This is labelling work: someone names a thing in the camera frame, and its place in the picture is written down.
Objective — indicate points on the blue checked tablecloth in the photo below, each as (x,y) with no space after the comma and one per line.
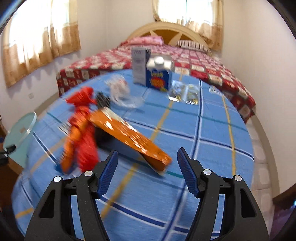
(120,160)

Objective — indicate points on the black foam net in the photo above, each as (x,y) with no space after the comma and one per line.
(102,101)

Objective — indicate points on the window beige curtain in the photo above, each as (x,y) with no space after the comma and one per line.
(38,33)
(201,16)

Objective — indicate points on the red patterned bedspread bed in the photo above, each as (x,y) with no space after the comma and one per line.
(186,62)

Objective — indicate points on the back window beige curtain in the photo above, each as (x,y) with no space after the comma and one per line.
(201,16)

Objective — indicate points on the blue Look milk carton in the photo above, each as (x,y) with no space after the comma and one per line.
(159,73)

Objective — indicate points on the clear snack packet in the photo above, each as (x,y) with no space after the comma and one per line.
(192,94)
(176,92)

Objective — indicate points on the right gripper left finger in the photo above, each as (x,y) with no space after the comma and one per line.
(70,203)

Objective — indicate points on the tall white milk carton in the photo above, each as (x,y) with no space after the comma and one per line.
(140,57)

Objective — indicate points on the left clear snack packet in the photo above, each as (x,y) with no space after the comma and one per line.
(176,92)

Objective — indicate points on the pink floral pillow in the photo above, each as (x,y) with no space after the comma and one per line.
(146,40)

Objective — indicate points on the red foam fruit net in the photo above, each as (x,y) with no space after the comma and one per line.
(86,154)

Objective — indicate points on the striped pillow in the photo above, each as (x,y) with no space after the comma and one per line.
(191,45)

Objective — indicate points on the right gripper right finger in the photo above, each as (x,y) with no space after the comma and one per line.
(227,210)

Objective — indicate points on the light blue trash bin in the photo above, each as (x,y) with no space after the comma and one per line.
(19,136)

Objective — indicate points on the right clear snack packet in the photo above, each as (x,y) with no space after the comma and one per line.
(192,94)

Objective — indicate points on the orange blue snack wrapper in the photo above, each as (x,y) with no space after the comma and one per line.
(71,139)

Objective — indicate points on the wall power socket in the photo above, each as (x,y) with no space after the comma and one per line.
(31,96)

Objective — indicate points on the clear bag with red print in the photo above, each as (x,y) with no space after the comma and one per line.
(119,92)

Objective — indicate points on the cream wooden headboard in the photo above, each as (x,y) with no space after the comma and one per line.
(170,32)

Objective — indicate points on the long orange snack bag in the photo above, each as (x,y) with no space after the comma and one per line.
(120,129)

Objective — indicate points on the left window beige curtain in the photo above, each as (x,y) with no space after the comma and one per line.
(38,33)

